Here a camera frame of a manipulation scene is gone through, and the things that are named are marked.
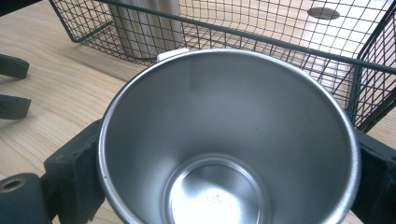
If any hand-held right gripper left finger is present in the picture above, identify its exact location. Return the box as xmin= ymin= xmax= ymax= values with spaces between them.
xmin=42 ymin=119 xmax=107 ymax=224

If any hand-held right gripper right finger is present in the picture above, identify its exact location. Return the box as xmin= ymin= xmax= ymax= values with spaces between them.
xmin=350 ymin=128 xmax=396 ymax=224

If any stainless steel tumbler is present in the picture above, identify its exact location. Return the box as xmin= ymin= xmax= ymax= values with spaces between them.
xmin=107 ymin=0 xmax=185 ymax=61

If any steel mug with white handle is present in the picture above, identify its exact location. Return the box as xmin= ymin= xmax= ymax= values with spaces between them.
xmin=96 ymin=47 xmax=362 ymax=224

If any black wire mesh basket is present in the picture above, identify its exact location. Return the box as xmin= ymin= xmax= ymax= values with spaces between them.
xmin=48 ymin=0 xmax=396 ymax=134

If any round grey table grommet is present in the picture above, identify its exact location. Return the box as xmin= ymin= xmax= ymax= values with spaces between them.
xmin=306 ymin=6 xmax=341 ymax=21

